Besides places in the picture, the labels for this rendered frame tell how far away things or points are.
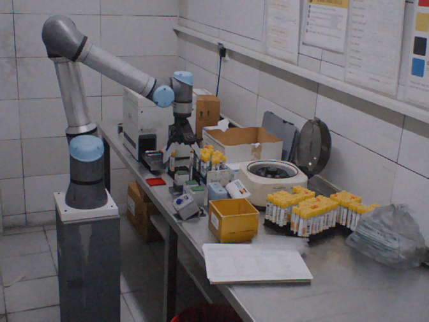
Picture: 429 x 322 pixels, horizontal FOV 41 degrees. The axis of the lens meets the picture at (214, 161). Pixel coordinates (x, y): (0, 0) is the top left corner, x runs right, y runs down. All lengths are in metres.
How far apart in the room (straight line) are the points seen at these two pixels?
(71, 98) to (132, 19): 1.78
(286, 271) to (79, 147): 0.82
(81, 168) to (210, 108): 1.19
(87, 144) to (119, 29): 1.86
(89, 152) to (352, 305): 0.99
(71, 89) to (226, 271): 0.86
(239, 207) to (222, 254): 0.26
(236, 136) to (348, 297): 1.20
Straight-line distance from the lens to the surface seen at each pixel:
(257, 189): 2.11
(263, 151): 2.47
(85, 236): 2.06
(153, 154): 2.46
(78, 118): 2.11
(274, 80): 2.69
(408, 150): 1.96
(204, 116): 3.03
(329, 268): 1.80
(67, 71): 2.07
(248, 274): 1.69
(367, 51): 2.10
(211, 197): 2.07
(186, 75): 2.12
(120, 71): 1.95
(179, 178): 2.22
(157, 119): 2.55
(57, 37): 1.94
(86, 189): 2.03
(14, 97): 3.76
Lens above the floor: 1.74
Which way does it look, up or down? 19 degrees down
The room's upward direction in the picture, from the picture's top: 3 degrees clockwise
